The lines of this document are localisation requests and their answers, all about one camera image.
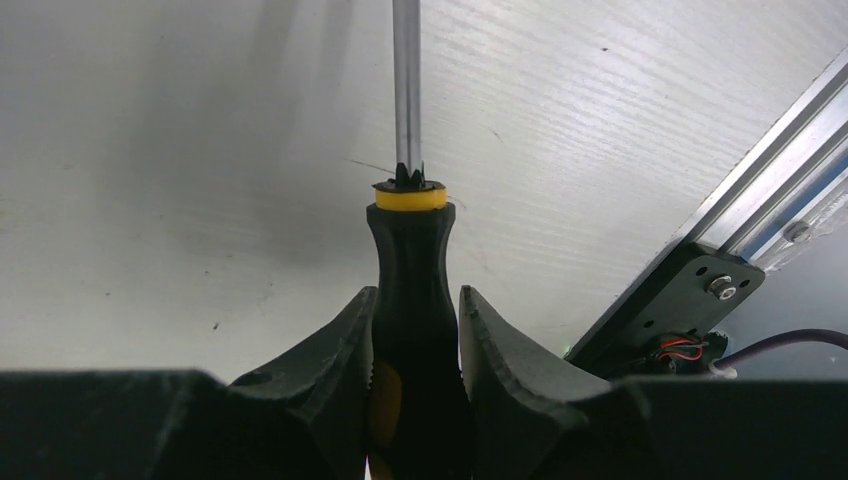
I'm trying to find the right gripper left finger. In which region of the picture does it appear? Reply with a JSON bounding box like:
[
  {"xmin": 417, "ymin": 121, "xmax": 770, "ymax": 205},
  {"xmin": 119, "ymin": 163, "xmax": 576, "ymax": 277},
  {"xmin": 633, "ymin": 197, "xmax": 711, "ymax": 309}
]
[{"xmin": 229, "ymin": 286, "xmax": 377, "ymax": 479}]

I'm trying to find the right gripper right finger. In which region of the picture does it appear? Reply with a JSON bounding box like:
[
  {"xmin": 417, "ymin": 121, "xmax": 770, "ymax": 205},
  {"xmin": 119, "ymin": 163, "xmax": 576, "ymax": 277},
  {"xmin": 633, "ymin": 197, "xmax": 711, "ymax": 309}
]
[{"xmin": 459, "ymin": 286, "xmax": 609, "ymax": 479}]

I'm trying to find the black orange handle screwdriver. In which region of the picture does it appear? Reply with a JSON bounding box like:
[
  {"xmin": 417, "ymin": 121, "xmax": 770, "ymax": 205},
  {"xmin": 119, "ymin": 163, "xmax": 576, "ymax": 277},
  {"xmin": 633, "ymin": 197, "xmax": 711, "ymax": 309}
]
[{"xmin": 366, "ymin": 1, "xmax": 473, "ymax": 479}]

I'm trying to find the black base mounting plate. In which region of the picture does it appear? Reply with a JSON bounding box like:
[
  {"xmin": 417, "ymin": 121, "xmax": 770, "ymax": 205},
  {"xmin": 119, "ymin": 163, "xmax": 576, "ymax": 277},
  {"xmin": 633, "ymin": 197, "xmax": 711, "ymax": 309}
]
[{"xmin": 565, "ymin": 243, "xmax": 766, "ymax": 379}]

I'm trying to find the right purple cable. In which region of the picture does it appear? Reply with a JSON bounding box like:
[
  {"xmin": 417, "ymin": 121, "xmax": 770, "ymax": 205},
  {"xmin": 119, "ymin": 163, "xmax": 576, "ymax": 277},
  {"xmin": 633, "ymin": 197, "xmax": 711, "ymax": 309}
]
[{"xmin": 708, "ymin": 328, "xmax": 848, "ymax": 380}]

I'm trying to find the aluminium front rail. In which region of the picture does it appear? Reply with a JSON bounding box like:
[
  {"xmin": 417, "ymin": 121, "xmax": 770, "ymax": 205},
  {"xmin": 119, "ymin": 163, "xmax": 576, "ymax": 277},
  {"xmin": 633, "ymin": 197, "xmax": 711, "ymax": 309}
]
[{"xmin": 675, "ymin": 51, "xmax": 847, "ymax": 271}]

